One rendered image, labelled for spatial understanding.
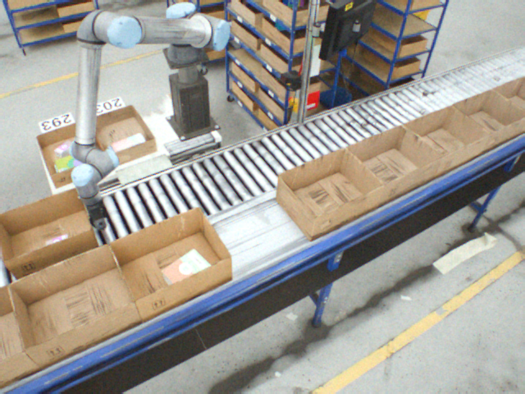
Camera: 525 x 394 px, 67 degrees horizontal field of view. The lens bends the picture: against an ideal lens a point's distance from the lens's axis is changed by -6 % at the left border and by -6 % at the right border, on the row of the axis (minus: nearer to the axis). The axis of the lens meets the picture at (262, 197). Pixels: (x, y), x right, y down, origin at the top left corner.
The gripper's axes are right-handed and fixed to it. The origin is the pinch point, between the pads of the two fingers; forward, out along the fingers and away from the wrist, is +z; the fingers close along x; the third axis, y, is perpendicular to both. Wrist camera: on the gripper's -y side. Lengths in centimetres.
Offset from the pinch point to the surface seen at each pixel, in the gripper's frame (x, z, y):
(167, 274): -15, -15, -47
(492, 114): -234, -10, -37
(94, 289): 12.6, -8.8, -35.3
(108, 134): -24, 4, 74
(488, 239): -236, 75, -77
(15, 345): 46, -9, -45
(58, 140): 5, 4, 82
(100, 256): 5.5, -19.2, -29.2
